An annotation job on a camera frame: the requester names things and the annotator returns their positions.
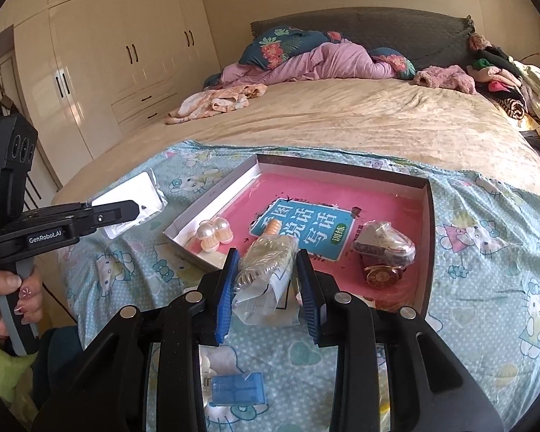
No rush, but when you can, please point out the red gold round case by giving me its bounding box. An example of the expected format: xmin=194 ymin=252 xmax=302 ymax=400
xmin=363 ymin=264 xmax=405 ymax=290

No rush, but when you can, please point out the pearl hair clip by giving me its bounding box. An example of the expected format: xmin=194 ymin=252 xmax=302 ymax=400
xmin=196 ymin=216 xmax=234 ymax=253

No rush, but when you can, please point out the shallow box with pink base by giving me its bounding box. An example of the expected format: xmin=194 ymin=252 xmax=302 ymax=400
xmin=164 ymin=154 xmax=435 ymax=314

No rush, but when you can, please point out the pile of clothes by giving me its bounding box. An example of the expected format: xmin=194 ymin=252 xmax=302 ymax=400
xmin=466 ymin=33 xmax=540 ymax=155

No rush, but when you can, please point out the pink quilt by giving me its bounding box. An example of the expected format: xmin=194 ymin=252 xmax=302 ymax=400
xmin=219 ymin=39 xmax=397 ymax=88

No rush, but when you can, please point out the cream wardrobe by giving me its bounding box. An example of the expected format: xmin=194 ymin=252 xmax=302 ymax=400
xmin=0 ymin=0 xmax=219 ymax=185

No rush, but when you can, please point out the peach clothing on bed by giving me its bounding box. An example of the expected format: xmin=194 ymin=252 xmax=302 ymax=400
xmin=164 ymin=84 xmax=267 ymax=125

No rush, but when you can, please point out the floral dark pillow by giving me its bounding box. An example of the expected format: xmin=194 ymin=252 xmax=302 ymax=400
xmin=238 ymin=26 xmax=416 ymax=80

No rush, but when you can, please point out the beige bed sheet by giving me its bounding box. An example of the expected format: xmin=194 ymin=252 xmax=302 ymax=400
xmin=54 ymin=79 xmax=540 ymax=203

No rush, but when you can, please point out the white card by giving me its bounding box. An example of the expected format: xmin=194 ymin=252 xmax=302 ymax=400
xmin=91 ymin=169 xmax=167 ymax=240

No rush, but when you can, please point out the dark grey headboard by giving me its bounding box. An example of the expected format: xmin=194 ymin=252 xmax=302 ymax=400
xmin=250 ymin=7 xmax=475 ymax=70

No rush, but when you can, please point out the dark hair accessory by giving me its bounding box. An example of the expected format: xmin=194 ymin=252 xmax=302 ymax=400
xmin=352 ymin=220 xmax=415 ymax=267

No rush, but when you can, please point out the cream heart hair clip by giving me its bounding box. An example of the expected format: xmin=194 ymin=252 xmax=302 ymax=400
xmin=198 ymin=346 xmax=240 ymax=387

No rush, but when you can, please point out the pink fuzzy garment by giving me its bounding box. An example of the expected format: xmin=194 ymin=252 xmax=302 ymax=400
xmin=414 ymin=64 xmax=476 ymax=95

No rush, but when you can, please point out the small blue plastic box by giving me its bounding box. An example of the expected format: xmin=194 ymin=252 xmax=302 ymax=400
xmin=210 ymin=373 xmax=266 ymax=407

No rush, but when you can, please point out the hello kitty blanket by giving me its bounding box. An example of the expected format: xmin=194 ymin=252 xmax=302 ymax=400
xmin=57 ymin=141 xmax=540 ymax=431

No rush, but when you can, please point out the left hand with painted nails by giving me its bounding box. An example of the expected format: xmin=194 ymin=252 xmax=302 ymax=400
xmin=0 ymin=263 xmax=45 ymax=341

